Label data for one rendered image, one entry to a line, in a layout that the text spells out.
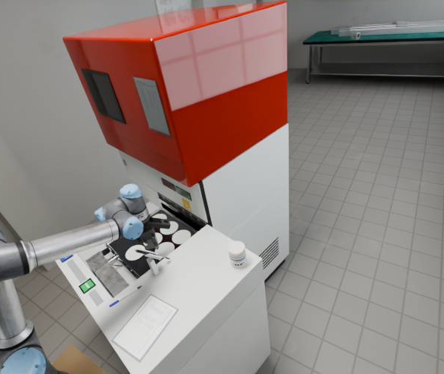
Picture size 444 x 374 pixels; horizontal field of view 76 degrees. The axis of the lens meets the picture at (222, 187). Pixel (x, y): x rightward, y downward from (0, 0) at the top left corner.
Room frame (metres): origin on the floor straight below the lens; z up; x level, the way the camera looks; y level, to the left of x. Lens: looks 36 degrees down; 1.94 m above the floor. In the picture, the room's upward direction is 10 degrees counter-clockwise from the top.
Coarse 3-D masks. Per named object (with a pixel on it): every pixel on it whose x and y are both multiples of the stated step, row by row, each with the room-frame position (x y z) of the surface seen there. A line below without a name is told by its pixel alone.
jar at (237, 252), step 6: (228, 246) 0.80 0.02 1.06; (234, 246) 0.79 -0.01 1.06; (240, 246) 0.79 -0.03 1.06; (234, 252) 0.76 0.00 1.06; (240, 252) 0.76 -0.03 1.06; (234, 258) 0.76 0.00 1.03; (240, 258) 0.76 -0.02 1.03; (246, 258) 0.78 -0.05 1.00; (234, 264) 0.76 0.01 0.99; (240, 264) 0.75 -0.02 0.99
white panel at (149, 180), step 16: (128, 160) 1.60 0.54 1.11; (128, 176) 1.68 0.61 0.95; (144, 176) 1.48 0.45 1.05; (160, 176) 1.32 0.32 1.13; (144, 192) 1.56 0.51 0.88; (160, 192) 1.37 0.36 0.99; (176, 192) 1.23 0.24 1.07; (192, 192) 1.10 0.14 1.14; (192, 208) 1.13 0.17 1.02; (208, 208) 1.07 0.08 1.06; (192, 224) 1.18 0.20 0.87; (208, 224) 1.06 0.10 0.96
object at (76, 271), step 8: (64, 264) 0.96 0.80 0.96; (72, 264) 0.95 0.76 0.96; (80, 264) 0.94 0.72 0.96; (64, 272) 0.91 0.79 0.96; (72, 272) 0.90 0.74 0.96; (80, 272) 0.90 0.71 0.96; (88, 272) 0.88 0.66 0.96; (72, 280) 0.85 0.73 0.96; (80, 280) 0.85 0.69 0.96; (96, 280) 0.83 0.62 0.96; (96, 288) 0.79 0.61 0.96; (104, 288) 0.78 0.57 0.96; (80, 296) 0.76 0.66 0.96; (88, 296) 0.75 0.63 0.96; (96, 296) 0.75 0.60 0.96; (104, 296) 0.74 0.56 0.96; (88, 304) 0.72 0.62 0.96; (96, 304) 0.71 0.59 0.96; (104, 304) 0.70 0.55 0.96
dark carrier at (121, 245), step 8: (152, 216) 1.27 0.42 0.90; (168, 216) 1.25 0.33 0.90; (160, 232) 1.13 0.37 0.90; (192, 232) 1.08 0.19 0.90; (120, 240) 1.12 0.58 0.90; (128, 240) 1.11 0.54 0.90; (136, 240) 1.10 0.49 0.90; (168, 240) 1.06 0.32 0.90; (112, 248) 1.07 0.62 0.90; (120, 248) 1.06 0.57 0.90; (128, 248) 1.05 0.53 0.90; (176, 248) 0.99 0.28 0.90; (120, 256) 1.01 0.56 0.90; (144, 256) 0.98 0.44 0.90; (128, 264) 0.94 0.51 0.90; (136, 264) 0.94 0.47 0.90; (144, 264) 0.93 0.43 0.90; (136, 272) 0.89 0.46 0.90; (144, 272) 0.88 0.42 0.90
